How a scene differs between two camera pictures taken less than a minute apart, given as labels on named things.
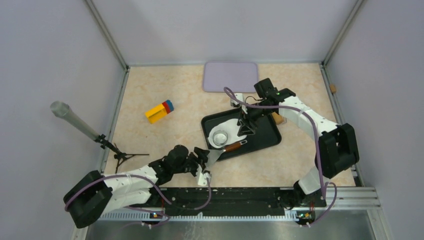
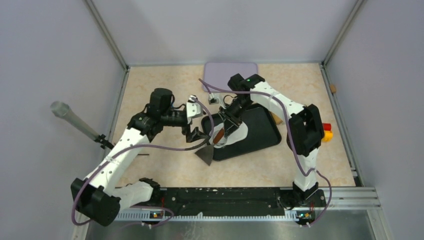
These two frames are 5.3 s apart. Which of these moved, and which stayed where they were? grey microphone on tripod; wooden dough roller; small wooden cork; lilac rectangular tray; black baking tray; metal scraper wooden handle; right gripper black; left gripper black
Moved: left gripper black; right gripper black; metal scraper wooden handle
Stayed: small wooden cork; grey microphone on tripod; lilac rectangular tray; black baking tray; wooden dough roller
